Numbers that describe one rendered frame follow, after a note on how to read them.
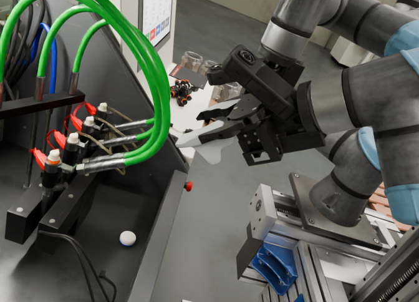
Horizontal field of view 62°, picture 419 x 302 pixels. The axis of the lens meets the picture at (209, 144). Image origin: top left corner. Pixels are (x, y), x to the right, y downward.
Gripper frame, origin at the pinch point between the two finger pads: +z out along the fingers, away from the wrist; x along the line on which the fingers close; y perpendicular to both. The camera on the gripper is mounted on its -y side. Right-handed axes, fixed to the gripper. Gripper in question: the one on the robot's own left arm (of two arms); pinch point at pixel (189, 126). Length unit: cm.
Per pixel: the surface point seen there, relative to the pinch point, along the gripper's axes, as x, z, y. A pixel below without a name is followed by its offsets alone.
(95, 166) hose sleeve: -5.5, 19.3, 0.3
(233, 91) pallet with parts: 249, 130, 85
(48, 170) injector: -8.6, 27.3, -2.6
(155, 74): 0.3, 1.1, -9.6
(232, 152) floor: 192, 126, 119
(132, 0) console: 38, 27, -22
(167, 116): -0.2, 2.9, -2.7
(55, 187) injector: -8.5, 29.2, 1.2
